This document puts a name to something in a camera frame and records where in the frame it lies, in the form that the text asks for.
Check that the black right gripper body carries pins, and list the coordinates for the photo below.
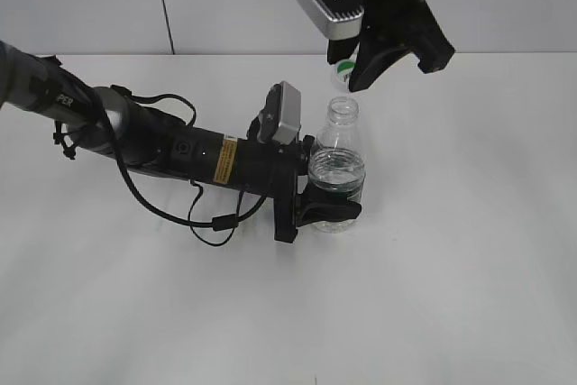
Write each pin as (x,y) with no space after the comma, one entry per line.
(391,27)

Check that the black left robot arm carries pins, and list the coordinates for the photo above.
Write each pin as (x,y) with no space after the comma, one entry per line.
(131,130)

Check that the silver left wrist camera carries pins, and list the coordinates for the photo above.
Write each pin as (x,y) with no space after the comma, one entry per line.
(279,120)

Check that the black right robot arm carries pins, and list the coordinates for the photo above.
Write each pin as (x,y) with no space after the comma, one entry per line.
(392,29)

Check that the clear Cestbon water bottle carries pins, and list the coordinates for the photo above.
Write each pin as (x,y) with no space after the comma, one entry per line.
(336,164)

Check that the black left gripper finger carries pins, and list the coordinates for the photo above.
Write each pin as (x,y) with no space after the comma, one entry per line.
(315,205)

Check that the white green bottle cap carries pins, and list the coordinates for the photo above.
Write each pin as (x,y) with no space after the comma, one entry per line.
(341,73)

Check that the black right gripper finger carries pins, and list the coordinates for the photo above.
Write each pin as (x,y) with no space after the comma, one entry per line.
(376,54)
(338,50)

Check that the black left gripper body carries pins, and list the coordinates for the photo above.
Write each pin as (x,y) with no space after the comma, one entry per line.
(277,177)

